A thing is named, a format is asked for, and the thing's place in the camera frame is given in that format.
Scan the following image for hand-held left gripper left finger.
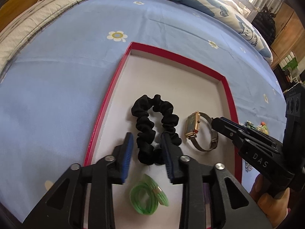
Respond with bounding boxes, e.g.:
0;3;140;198
22;132;134;229

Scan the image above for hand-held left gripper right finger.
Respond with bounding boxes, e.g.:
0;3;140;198
160;133;272;229

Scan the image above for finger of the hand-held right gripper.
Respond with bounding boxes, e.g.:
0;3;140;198
211;117;251;149

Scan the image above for gold mesh band watch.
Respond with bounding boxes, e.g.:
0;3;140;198
184;111;218;152

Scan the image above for black scrunchie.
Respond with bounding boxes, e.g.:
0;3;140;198
131;94;182;165

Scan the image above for red shallow box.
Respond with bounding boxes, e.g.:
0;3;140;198
84;42;243;229

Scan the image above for person's right hand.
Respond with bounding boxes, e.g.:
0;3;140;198
249;172;293;229

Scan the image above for green and white boxes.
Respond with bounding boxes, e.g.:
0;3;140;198
280;52;299;77

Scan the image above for black jacket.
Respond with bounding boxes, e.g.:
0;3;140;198
251;4;277;46

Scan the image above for wooden wardrobe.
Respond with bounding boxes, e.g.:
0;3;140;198
269;2;305;69

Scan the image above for blue heart print quilt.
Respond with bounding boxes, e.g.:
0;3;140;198
51;0;273;64

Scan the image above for grey striped pillow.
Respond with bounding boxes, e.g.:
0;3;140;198
0;0;97;81

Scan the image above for wooden headboard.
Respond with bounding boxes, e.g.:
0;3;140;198
0;0;58;29

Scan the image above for pearl bracelet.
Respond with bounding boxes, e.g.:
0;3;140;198
245;121;270;134

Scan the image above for green hair tie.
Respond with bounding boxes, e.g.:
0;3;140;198
129;174;170;215

